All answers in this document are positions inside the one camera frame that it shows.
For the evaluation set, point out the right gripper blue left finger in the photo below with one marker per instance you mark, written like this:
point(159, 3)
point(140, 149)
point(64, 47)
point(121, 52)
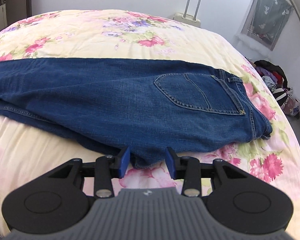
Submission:
point(122, 161)

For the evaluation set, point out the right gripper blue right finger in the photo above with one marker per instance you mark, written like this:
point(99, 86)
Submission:
point(173, 163)

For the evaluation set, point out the blue denim jeans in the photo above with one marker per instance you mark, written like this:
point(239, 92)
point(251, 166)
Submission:
point(148, 105)

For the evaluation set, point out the pile of clothes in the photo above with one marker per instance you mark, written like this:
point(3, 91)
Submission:
point(275, 79)

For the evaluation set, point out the grey patterned window curtain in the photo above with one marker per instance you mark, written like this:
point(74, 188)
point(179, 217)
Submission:
point(266, 20)

